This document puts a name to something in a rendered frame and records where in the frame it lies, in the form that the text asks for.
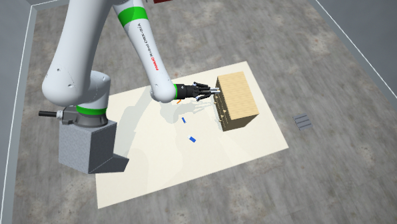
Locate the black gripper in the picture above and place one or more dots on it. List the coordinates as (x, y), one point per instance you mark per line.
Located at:
(200, 89)

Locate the brown wooden chest of drawers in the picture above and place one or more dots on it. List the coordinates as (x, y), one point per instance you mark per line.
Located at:
(239, 100)

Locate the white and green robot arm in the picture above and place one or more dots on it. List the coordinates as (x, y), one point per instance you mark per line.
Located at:
(70, 81)

